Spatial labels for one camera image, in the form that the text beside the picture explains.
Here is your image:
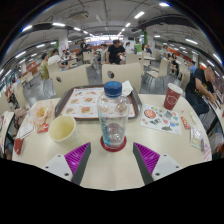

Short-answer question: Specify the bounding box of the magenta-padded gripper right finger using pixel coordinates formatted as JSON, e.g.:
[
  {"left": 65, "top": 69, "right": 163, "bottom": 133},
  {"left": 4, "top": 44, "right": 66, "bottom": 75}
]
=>
[{"left": 132, "top": 142, "right": 183, "bottom": 186}]

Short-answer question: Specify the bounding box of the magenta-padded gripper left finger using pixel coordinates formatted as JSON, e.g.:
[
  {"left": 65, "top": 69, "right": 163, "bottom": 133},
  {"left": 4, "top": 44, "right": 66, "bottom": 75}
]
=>
[{"left": 41, "top": 142, "right": 92, "bottom": 186}]

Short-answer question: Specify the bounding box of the clear blue-capped water bottle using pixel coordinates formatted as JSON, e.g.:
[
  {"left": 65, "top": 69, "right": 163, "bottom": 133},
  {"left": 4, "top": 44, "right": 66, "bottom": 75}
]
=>
[{"left": 97, "top": 80, "right": 130, "bottom": 150}]

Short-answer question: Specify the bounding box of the cream plastic cup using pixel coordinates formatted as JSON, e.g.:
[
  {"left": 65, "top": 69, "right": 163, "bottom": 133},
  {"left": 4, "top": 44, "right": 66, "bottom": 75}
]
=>
[{"left": 48, "top": 115, "right": 78, "bottom": 144}]

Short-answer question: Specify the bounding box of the flat round red coaster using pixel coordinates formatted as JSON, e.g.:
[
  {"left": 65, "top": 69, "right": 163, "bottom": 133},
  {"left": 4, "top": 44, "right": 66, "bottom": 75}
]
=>
[{"left": 100, "top": 134, "right": 128, "bottom": 153}]

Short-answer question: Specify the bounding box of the colourful printed leaflet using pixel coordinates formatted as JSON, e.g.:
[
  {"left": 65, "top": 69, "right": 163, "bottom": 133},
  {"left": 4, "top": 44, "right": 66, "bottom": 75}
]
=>
[{"left": 139, "top": 103, "right": 183, "bottom": 136}]

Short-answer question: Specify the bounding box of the red white sauce packet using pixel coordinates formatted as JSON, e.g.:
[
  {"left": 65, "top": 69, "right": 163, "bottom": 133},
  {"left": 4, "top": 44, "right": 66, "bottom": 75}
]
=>
[{"left": 35, "top": 122, "right": 50, "bottom": 134}]

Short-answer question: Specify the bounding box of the small red sauce packet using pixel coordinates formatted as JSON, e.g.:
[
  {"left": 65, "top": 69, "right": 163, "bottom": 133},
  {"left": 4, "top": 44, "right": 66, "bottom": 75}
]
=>
[{"left": 179, "top": 116, "right": 192, "bottom": 130}]

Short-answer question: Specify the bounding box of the greenish printed card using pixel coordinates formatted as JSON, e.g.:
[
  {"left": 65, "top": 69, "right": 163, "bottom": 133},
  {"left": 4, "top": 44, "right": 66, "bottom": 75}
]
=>
[{"left": 189, "top": 125, "right": 204, "bottom": 150}]

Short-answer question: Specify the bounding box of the dark brown food tray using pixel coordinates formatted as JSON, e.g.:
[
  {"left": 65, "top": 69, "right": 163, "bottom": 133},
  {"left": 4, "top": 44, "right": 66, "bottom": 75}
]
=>
[{"left": 54, "top": 84, "right": 143, "bottom": 120}]

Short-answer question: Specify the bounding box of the printed paper tray liner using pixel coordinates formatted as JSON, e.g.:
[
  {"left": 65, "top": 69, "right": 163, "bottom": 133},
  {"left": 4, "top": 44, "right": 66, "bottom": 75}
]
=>
[{"left": 60, "top": 87, "right": 136, "bottom": 119}]

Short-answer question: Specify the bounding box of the clear bag with fries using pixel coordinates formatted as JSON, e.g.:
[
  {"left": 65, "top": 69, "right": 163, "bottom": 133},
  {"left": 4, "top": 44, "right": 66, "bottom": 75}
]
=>
[{"left": 29, "top": 99, "right": 54, "bottom": 127}]

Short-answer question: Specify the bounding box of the flat red box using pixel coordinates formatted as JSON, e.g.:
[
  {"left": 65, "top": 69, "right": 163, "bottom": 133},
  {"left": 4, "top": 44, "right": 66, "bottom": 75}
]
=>
[{"left": 13, "top": 137, "right": 24, "bottom": 156}]

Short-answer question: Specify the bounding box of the red paper cup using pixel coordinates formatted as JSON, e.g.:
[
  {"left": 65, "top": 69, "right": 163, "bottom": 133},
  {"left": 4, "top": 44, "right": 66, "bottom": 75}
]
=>
[{"left": 163, "top": 82, "right": 184, "bottom": 111}]

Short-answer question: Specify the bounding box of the beige bag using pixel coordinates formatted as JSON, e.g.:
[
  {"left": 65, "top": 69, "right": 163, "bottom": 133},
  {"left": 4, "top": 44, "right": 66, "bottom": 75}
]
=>
[{"left": 13, "top": 107, "right": 28, "bottom": 129}]

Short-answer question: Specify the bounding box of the crumpled white napkin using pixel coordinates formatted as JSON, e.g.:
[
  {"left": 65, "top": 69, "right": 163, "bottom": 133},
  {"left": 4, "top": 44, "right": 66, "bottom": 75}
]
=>
[{"left": 121, "top": 79, "right": 134, "bottom": 98}]

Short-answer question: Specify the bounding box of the beige chair with round hole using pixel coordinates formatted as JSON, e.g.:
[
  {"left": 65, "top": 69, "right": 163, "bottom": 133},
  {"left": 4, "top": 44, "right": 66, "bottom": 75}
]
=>
[
  {"left": 51, "top": 64, "right": 91, "bottom": 98},
  {"left": 101, "top": 62, "right": 143, "bottom": 94}
]

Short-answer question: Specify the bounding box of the white square dining table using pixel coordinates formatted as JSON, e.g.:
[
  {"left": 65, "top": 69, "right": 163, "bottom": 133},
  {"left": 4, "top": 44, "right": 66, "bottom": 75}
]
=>
[{"left": 0, "top": 110, "right": 15, "bottom": 148}]

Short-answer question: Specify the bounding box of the person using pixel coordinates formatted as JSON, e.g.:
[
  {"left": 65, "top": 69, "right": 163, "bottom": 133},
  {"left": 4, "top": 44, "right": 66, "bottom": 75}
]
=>
[
  {"left": 39, "top": 53, "right": 50, "bottom": 81},
  {"left": 184, "top": 65, "right": 217, "bottom": 116},
  {"left": 47, "top": 48, "right": 66, "bottom": 71},
  {"left": 105, "top": 39, "right": 127, "bottom": 65}
]

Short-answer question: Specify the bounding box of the group of beige chairs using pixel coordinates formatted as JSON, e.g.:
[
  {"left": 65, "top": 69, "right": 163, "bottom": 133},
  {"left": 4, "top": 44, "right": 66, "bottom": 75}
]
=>
[{"left": 68, "top": 49, "right": 191, "bottom": 91}]

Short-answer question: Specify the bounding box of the group of ceiling lights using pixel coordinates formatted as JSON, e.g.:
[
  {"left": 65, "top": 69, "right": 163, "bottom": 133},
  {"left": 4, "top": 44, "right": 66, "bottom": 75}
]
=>
[{"left": 0, "top": 1, "right": 221, "bottom": 76}]

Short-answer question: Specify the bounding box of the ceiling air conditioner unit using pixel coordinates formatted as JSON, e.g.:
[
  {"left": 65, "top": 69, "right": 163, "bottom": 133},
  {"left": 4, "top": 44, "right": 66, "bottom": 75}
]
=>
[{"left": 68, "top": 10, "right": 90, "bottom": 20}]

